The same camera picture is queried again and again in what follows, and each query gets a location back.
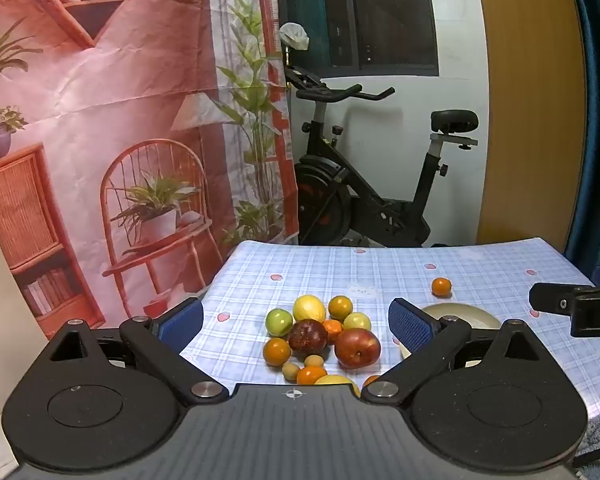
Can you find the dark window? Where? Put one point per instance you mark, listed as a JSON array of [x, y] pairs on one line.
[[380, 10]]

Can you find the red apple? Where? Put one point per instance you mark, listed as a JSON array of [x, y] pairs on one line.
[[357, 347]]

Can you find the white cloth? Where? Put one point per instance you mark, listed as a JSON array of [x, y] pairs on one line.
[[293, 35]]

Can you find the dark purple mangosteen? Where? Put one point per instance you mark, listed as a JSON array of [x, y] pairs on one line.
[[307, 336]]

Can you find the small tan longan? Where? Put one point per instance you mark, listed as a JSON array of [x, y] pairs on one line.
[[291, 371], [313, 361]]

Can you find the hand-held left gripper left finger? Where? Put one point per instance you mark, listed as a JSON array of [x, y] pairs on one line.
[[182, 322]]

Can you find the blue checked tablecloth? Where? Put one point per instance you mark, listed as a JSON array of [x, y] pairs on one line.
[[405, 270]]

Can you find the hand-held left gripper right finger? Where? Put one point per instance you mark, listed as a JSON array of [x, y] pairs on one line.
[[410, 325]]

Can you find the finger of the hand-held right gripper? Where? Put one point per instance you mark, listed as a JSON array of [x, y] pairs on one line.
[[550, 297]]

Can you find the black exercise bike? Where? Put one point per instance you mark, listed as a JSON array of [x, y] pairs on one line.
[[330, 170]]

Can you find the cream plate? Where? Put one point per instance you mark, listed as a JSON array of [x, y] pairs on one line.
[[472, 316]]

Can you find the wooden door panel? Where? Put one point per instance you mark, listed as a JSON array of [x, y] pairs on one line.
[[530, 110]]

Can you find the yellow-green jujube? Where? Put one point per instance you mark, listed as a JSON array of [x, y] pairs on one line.
[[357, 320]]

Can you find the small orange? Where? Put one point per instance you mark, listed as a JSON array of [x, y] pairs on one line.
[[334, 327], [371, 379], [311, 375], [441, 286]]

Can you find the printed backdrop cloth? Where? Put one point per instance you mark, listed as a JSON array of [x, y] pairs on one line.
[[105, 85]]

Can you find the yellow lemon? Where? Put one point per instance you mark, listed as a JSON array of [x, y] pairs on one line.
[[309, 307], [336, 380]]

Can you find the green jujube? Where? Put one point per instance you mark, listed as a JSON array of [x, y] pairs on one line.
[[278, 321]]

